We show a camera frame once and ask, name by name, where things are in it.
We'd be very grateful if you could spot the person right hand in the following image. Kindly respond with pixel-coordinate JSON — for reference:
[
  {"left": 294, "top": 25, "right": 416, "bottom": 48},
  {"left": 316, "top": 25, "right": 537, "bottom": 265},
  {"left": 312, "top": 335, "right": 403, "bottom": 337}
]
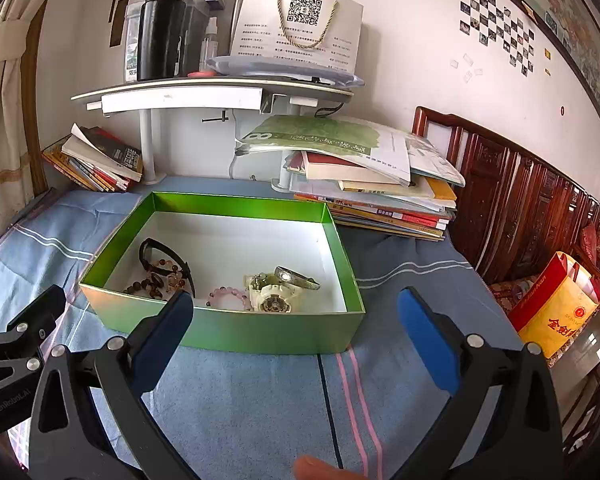
[{"left": 292, "top": 455, "right": 366, "bottom": 480}]

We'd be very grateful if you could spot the white paper bag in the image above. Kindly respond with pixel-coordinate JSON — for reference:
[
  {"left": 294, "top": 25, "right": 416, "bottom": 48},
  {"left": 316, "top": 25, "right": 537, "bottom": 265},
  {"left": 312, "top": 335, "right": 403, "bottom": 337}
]
[{"left": 230, "top": 0, "right": 363, "bottom": 74}]

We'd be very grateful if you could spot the left book stack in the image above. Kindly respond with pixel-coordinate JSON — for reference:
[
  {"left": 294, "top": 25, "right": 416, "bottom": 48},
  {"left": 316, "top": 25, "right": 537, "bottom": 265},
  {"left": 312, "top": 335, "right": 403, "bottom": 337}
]
[{"left": 42, "top": 124, "right": 144, "bottom": 193}]

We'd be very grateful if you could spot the blue striped bed sheet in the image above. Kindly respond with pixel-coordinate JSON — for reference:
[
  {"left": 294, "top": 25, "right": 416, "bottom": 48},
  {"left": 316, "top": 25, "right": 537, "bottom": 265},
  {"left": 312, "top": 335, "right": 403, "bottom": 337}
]
[{"left": 0, "top": 191, "right": 521, "bottom": 479}]

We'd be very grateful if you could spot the white bed desk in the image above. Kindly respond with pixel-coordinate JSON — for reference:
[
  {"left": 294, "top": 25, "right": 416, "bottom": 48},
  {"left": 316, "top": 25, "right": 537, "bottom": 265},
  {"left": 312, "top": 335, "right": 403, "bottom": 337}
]
[{"left": 71, "top": 76, "right": 353, "bottom": 184}]

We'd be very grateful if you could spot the green cardboard box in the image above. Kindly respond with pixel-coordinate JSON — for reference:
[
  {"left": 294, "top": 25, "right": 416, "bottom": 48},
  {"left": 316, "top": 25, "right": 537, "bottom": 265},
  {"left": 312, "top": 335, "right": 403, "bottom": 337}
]
[{"left": 81, "top": 192, "right": 365, "bottom": 354}]

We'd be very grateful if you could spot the beige curtain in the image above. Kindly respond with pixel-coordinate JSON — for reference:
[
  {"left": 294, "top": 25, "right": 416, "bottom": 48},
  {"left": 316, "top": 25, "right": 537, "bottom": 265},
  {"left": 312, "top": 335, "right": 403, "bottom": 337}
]
[{"left": 0, "top": 0, "right": 44, "bottom": 236}]

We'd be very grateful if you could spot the pink bead bracelet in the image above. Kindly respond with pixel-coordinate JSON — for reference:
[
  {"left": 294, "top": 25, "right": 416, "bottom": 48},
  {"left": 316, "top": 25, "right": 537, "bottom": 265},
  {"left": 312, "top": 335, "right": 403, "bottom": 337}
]
[{"left": 206, "top": 285, "right": 254, "bottom": 312}]

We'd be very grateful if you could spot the black tumbler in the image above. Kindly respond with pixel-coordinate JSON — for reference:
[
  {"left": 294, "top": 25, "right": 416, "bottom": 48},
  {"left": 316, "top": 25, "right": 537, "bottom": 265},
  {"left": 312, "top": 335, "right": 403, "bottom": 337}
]
[{"left": 137, "top": 0, "right": 186, "bottom": 81}]

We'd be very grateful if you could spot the framed wall picture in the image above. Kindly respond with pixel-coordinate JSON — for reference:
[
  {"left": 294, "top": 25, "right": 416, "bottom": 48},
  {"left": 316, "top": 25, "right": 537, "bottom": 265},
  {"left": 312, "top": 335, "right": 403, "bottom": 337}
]
[{"left": 512, "top": 0, "right": 600, "bottom": 118}]

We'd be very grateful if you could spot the silver bangle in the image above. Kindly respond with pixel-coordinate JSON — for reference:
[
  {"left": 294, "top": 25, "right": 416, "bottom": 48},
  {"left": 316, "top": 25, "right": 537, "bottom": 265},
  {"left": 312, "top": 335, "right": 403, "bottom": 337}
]
[{"left": 274, "top": 266, "right": 321, "bottom": 290}]

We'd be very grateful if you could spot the right book stack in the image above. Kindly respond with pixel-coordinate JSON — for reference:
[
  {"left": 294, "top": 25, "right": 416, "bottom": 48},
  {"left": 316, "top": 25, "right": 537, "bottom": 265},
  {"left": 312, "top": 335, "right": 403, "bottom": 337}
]
[{"left": 235, "top": 108, "right": 466, "bottom": 242}]

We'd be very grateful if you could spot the red yellow gift bag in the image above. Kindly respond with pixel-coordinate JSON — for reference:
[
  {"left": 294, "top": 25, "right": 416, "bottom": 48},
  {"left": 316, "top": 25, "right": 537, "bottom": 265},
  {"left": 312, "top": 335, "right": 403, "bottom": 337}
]
[{"left": 508, "top": 252, "right": 600, "bottom": 361}]

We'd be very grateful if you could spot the book stack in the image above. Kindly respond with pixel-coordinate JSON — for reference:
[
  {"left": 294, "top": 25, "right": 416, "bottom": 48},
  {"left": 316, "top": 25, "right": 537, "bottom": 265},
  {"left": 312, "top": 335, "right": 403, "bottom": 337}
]
[
  {"left": 42, "top": 124, "right": 144, "bottom": 193},
  {"left": 235, "top": 108, "right": 466, "bottom": 242}
]

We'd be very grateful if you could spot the dark brown bead bracelet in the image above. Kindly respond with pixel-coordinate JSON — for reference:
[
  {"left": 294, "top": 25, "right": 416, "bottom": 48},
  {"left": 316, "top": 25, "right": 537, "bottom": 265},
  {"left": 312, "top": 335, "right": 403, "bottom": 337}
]
[{"left": 122, "top": 274, "right": 169, "bottom": 302}]

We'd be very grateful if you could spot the black cable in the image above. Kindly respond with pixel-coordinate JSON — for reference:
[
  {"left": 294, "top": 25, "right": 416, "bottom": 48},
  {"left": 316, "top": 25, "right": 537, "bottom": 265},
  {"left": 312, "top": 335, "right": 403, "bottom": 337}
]
[{"left": 316, "top": 352, "right": 346, "bottom": 470}]

